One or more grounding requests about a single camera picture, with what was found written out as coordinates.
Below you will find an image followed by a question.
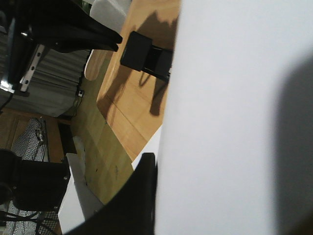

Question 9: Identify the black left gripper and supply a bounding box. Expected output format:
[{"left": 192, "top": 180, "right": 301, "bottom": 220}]
[{"left": 0, "top": 0, "right": 122, "bottom": 94}]

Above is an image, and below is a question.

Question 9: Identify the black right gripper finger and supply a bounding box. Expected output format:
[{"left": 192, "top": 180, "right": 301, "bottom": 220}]
[{"left": 67, "top": 152, "right": 158, "bottom": 235}]

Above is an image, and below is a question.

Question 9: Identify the black stapler with orange button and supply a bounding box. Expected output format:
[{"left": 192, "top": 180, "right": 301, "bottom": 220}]
[{"left": 120, "top": 31, "right": 173, "bottom": 83}]

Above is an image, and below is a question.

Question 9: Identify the white paper sheet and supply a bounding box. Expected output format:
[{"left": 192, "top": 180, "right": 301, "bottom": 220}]
[{"left": 132, "top": 0, "right": 313, "bottom": 235}]

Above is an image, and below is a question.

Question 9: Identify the grey cushioned chair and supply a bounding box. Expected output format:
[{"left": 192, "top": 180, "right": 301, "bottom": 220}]
[{"left": 90, "top": 0, "right": 132, "bottom": 33}]

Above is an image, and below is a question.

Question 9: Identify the grey curtain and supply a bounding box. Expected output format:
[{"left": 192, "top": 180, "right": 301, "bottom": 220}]
[{"left": 0, "top": 24, "right": 91, "bottom": 118}]

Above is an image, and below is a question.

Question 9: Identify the checkered cloth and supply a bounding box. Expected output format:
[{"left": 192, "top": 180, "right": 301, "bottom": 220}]
[{"left": 11, "top": 118, "right": 49, "bottom": 162}]

